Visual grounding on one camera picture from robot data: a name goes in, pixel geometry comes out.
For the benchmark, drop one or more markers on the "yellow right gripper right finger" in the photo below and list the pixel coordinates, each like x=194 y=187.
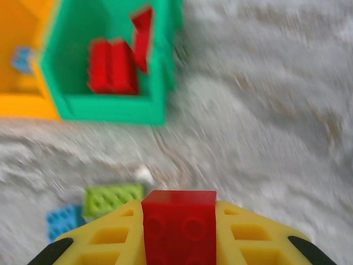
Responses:
x=248 y=243

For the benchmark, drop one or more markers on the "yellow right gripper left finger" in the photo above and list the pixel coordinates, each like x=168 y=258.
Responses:
x=110 y=240

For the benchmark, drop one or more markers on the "long lime green lego brick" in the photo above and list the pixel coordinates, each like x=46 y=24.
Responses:
x=110 y=200

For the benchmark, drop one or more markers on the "long blue lego brick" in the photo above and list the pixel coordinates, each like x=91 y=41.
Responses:
x=63 y=223

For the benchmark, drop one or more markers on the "long red lego brick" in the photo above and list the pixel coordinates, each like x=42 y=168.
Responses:
x=176 y=234
x=124 y=67
x=143 y=38
x=99 y=67

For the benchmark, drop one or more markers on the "small blue lego brick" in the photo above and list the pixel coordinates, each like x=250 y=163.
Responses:
x=23 y=60

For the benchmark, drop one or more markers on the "small white scrap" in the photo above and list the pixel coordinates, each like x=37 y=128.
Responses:
x=144 y=174

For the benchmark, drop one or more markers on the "green plastic bin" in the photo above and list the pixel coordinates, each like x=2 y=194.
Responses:
x=110 y=109

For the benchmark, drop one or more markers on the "orange plastic bin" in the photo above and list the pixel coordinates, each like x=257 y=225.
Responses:
x=24 y=102

